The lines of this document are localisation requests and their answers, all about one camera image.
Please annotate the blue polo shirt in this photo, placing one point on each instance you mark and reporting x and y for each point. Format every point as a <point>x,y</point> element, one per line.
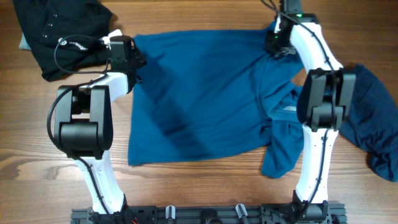
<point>208,94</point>

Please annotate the grey folded cloth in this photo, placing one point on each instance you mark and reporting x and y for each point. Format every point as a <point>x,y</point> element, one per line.
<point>23,44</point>

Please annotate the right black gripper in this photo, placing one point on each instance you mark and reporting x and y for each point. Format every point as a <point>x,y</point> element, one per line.
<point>270,47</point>

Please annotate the dark navy crumpled garment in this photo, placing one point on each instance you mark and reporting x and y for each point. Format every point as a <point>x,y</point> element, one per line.
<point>372,123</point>

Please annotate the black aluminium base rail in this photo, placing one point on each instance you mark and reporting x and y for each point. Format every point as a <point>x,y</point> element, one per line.
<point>261,214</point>

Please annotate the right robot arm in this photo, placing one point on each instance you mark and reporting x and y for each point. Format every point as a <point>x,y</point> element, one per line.
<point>322,107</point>

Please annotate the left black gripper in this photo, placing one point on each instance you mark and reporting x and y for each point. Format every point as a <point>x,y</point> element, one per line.
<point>140,60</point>

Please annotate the black folded polo shirt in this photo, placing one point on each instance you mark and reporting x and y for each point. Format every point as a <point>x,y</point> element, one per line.
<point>64,35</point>

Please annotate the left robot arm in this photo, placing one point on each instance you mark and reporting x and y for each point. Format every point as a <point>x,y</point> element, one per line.
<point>80,124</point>

